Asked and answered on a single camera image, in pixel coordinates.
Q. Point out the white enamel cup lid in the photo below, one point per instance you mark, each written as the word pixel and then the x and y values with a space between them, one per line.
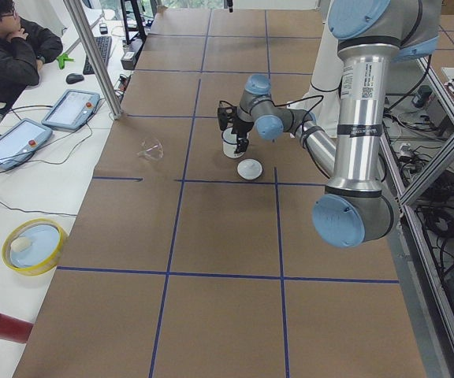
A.
pixel 249 169

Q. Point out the far teach pendant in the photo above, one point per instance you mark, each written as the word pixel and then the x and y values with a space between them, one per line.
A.
pixel 72 110

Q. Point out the yellow tape roll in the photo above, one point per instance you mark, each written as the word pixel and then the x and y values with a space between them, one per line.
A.
pixel 34 247

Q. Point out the clear glass funnel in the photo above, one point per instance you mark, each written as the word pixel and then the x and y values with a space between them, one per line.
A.
pixel 151 149

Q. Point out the near teach pendant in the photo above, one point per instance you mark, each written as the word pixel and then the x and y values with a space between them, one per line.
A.
pixel 19 143

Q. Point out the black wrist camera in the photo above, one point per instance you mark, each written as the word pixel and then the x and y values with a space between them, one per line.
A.
pixel 225 116

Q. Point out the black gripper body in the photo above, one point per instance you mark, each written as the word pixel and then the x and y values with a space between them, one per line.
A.
pixel 243 128

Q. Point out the brown paper table cover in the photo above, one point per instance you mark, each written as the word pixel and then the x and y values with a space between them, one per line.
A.
pixel 179 268

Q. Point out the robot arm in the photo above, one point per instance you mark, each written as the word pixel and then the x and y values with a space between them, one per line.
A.
pixel 356 207
pixel 257 111

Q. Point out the aluminium frame post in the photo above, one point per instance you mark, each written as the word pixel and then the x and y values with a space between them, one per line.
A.
pixel 83 29

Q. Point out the black computer mouse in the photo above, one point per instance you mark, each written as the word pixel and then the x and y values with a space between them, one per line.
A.
pixel 74 78

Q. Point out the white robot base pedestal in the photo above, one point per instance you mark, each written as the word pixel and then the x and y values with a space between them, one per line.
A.
pixel 328 67

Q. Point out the green clamp tool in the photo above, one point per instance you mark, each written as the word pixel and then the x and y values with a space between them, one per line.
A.
pixel 63 59

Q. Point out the white enamel cup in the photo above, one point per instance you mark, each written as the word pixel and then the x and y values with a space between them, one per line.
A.
pixel 229 144

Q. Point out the red cylinder tube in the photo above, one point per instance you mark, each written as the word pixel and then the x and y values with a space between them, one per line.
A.
pixel 13 329

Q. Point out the seated person in black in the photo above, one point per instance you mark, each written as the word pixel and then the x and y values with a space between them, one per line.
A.
pixel 25 47

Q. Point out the teach pendant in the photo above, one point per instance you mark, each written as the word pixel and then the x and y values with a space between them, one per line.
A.
pixel 72 110
pixel 19 143

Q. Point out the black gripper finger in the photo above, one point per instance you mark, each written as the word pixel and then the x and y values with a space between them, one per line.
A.
pixel 237 150
pixel 244 142

